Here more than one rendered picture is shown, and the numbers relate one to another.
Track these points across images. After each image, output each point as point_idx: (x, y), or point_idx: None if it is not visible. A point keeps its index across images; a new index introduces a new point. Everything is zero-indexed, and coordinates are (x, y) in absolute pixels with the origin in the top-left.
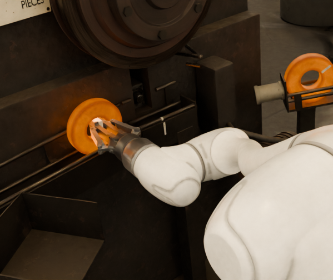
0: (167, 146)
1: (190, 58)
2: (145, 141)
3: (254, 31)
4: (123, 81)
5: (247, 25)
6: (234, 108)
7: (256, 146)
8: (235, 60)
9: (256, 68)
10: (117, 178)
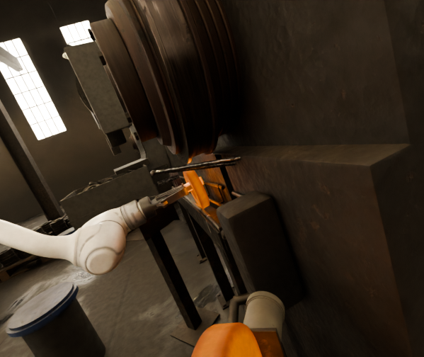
0: (215, 244)
1: (253, 181)
2: (127, 205)
3: (357, 207)
4: (218, 169)
5: (329, 180)
6: (250, 285)
7: None
8: (319, 236)
9: (384, 304)
10: None
